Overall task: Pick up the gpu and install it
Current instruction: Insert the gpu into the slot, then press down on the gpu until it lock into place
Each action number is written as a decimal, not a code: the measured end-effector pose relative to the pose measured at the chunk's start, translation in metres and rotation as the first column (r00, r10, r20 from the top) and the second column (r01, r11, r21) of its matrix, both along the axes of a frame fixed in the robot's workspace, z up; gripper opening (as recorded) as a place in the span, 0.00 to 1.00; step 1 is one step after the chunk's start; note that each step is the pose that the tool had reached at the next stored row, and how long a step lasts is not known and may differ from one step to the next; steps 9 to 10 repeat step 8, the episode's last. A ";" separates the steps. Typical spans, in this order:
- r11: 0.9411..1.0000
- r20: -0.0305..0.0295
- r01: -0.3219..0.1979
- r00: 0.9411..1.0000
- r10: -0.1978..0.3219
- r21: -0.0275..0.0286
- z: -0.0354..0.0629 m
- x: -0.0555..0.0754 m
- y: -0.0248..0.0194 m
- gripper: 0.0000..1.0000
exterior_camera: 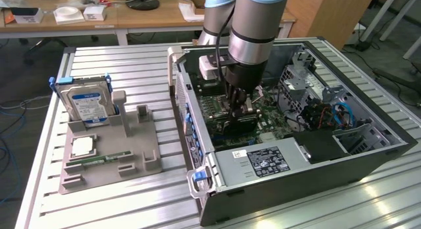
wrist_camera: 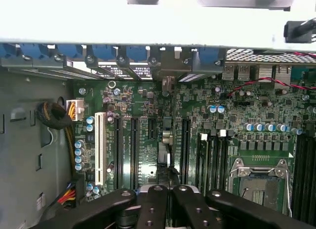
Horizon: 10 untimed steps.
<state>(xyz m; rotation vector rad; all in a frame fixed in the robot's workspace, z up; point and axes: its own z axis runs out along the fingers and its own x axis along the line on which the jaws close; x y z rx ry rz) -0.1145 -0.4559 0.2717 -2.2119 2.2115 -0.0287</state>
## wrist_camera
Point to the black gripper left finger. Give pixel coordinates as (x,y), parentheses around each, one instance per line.
(153,209)

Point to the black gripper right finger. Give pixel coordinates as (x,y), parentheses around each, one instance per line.
(192,209)

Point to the black RAM slot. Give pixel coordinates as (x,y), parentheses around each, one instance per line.
(298,177)
(306,177)
(202,162)
(216,162)
(313,177)
(209,162)
(224,160)

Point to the black long expansion slot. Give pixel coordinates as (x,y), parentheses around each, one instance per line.
(185,152)
(134,152)
(118,152)

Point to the silver CPU socket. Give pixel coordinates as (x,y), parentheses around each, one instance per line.
(259,189)

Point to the black short expansion slot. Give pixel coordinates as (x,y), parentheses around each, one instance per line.
(152,129)

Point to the white expansion slot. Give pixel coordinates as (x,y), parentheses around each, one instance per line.
(100,147)

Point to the silver locking lever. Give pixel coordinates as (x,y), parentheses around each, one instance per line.
(289,189)

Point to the green motherboard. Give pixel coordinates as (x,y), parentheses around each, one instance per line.
(247,110)

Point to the grey open PC case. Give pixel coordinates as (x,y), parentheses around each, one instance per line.
(24,152)

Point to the blue card retainer clip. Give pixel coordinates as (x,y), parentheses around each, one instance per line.
(34,53)
(7,53)
(137,55)
(70,53)
(208,56)
(105,55)

